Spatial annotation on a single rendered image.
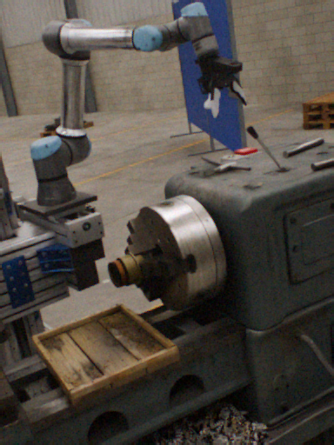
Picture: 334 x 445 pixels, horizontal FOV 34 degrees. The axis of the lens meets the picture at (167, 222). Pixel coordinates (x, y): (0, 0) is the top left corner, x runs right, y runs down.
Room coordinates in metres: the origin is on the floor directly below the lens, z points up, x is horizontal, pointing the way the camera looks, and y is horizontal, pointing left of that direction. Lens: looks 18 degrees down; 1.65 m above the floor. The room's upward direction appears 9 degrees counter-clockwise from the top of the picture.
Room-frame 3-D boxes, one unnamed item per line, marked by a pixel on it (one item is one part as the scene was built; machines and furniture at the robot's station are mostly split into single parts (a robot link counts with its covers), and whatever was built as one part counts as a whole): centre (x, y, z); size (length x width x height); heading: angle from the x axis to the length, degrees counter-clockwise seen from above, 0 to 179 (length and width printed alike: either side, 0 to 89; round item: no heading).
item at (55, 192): (2.03, 0.40, 1.21); 0.15 x 0.15 x 0.10
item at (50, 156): (2.03, 0.39, 1.33); 0.13 x 0.12 x 0.14; 149
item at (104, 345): (1.36, 0.24, 0.89); 0.36 x 0.30 x 0.04; 26
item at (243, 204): (1.67, -0.36, 1.06); 0.59 x 0.48 x 0.39; 116
